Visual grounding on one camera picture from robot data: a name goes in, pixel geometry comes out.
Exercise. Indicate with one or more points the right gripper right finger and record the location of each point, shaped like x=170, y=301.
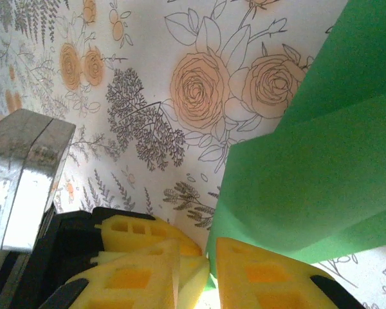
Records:
x=270, y=283

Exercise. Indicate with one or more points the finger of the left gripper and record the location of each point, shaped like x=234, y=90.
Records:
x=167, y=235
x=191, y=273

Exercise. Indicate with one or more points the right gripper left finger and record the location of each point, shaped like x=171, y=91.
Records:
x=132, y=283

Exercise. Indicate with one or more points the green paper sheet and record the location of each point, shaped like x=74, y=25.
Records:
x=308, y=177

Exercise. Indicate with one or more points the floral patterned table cover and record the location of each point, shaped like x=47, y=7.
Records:
x=148, y=64

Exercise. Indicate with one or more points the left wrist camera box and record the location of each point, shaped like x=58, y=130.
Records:
x=25, y=180

